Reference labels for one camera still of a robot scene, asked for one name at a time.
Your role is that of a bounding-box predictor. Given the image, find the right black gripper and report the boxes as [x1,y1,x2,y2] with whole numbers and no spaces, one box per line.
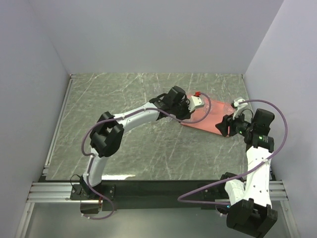
[215,108,255,137]

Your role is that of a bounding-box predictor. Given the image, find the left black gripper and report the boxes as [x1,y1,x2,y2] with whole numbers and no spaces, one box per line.
[171,98,196,123]

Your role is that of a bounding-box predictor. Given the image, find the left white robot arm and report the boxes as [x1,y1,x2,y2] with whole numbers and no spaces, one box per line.
[80,86,204,199]

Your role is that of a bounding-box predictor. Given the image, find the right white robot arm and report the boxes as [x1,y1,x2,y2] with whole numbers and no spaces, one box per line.
[215,109,278,238]

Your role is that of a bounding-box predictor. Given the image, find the pink plastic tray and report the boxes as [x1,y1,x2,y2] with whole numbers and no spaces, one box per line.
[181,96,235,135]

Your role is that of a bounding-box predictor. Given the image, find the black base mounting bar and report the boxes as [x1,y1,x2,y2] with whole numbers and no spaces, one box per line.
[70,180,228,211]

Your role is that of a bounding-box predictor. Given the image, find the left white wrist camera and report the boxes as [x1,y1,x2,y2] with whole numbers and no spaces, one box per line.
[188,91,205,112]

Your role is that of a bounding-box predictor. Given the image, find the aluminium rail frame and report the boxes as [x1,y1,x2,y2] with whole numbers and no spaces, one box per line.
[14,74,75,238]

